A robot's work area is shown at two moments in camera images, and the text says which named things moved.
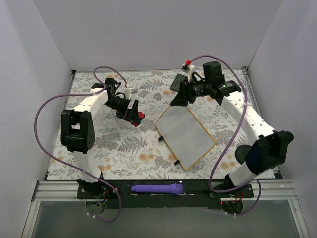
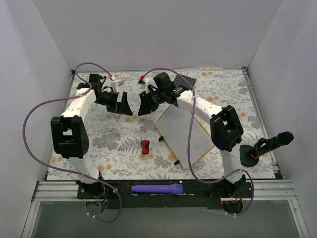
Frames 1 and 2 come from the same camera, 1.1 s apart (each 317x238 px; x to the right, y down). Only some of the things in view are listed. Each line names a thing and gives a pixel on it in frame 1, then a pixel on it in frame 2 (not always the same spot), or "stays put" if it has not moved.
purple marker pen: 177,189 stays put
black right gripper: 184,90 → 149,100
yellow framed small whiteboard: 184,136 stays put
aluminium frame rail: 54,191 stays put
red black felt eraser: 140,115 → 145,146
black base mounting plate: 196,194 stays put
